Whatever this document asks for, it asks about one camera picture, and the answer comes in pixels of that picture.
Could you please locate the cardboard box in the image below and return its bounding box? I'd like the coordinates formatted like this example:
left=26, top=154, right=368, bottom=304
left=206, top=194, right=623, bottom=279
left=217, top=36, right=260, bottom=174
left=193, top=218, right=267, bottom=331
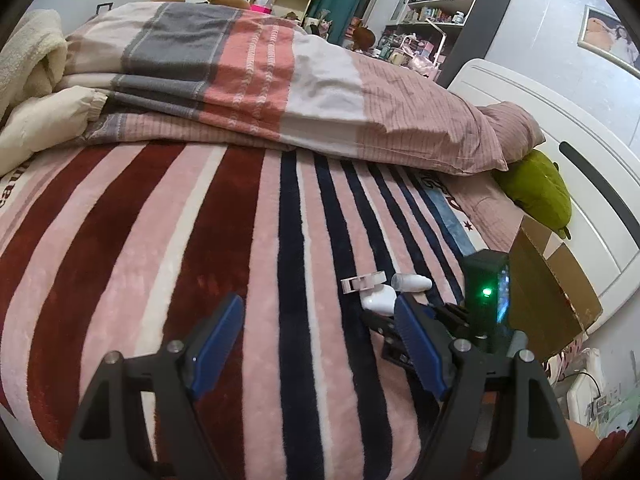
left=508, top=216, right=602, bottom=362

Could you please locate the white plastic clip holder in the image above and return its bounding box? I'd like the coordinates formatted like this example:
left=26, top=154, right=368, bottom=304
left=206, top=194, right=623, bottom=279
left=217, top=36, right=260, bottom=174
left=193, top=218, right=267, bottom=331
left=341, top=271, right=386, bottom=295

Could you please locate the green plush toy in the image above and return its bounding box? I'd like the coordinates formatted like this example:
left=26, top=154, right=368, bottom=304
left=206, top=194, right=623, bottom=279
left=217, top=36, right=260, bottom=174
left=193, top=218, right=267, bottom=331
left=492, top=150, right=572, bottom=240

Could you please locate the pink striped pillow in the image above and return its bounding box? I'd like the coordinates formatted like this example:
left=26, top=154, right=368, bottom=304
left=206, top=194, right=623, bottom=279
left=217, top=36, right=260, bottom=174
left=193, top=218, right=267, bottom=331
left=478, top=102, right=546, bottom=164

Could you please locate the white headboard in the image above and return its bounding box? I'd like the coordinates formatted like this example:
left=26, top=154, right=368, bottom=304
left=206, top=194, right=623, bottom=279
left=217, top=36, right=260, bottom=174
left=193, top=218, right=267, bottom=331
left=448, top=58, right=639, bottom=334

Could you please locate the striped plush blanket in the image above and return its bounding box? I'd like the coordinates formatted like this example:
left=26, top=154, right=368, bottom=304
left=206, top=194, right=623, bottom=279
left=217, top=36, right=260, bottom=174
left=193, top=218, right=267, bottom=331
left=1, top=142, right=478, bottom=479

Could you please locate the bookshelf with items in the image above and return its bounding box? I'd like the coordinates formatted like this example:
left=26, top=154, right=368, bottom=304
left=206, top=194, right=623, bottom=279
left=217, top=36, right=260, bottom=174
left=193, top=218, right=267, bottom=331
left=374, top=0, right=511, bottom=87

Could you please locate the framed picture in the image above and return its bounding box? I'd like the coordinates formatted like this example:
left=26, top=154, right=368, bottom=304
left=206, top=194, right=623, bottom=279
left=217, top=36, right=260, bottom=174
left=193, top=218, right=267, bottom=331
left=577, top=6, right=639, bottom=77

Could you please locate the cream fleece blanket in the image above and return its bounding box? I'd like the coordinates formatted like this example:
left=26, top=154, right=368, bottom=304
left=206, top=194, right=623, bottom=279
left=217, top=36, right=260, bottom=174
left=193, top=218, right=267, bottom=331
left=0, top=10, right=107, bottom=174

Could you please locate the patchwork pink grey duvet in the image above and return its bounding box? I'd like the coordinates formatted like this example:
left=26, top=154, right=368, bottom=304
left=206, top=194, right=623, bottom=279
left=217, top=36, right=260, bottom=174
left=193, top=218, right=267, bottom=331
left=61, top=1, right=506, bottom=176

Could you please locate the pink thermos bottle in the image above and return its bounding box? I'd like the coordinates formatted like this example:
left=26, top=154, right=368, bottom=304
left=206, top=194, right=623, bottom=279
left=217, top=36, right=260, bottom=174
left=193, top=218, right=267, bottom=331
left=250, top=3, right=272, bottom=14

